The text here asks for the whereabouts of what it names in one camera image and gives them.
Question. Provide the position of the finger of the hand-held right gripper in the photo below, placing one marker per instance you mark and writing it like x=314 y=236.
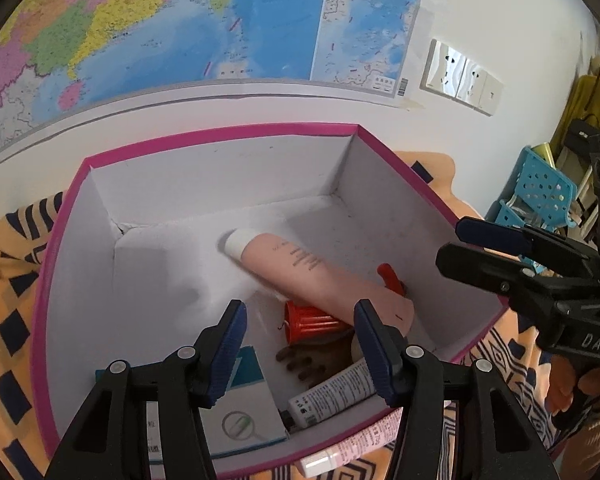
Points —
x=480 y=267
x=490 y=235

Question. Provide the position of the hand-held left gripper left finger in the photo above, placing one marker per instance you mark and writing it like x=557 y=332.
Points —
x=227 y=350

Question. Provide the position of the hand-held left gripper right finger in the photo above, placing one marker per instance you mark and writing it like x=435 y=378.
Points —
x=372 y=350

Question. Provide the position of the white tube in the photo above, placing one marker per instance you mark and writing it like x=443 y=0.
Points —
x=330 y=392

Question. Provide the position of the small red toy bin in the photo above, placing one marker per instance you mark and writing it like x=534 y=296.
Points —
x=310 y=322

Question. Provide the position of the large pink tube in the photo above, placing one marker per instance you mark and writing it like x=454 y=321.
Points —
x=320 y=270

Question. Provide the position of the pink cardboard box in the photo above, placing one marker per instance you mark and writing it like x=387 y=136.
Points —
x=180 y=240

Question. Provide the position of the person's right hand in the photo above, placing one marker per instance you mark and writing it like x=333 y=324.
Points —
x=562 y=385

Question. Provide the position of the white and blue carton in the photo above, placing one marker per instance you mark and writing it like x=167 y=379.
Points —
x=252 y=410

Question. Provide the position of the blue plastic rack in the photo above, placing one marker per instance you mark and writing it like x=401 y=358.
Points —
x=545 y=190

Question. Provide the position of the small pink printed tube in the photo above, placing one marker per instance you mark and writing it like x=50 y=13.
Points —
x=360 y=442

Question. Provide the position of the yellow garment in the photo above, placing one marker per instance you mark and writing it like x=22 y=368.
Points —
x=580 y=105

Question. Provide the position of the orange patterned cloth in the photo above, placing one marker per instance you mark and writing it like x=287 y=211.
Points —
x=15 y=320

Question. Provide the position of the white wall socket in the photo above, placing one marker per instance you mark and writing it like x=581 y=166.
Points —
x=471 y=82
x=490 y=92
x=442 y=67

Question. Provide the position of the colourful wall map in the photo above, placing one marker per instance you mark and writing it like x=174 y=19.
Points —
x=180 y=25

